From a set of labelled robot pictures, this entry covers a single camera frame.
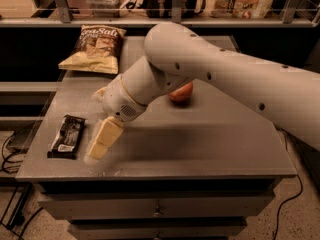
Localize brown sea salt chip bag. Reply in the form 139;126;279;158
58;25;126;74

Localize black cables left floor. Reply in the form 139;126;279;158
0;123;34;175

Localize black rxbar chocolate bar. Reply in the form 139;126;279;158
47;115;85;159

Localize black metal stand left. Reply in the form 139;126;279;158
0;183;32;230

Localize black cable right floor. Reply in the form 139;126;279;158
272;174;304;240

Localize black backpack on shelf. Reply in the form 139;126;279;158
141;0;206;18

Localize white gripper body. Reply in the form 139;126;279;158
102;75;147;122

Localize red apple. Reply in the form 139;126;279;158
168;82;193;103

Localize printed snack bag on shelf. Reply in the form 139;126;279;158
210;0;274;19

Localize metal shelf rail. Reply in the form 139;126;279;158
0;0;320;28

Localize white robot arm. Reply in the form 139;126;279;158
85;23;320;163

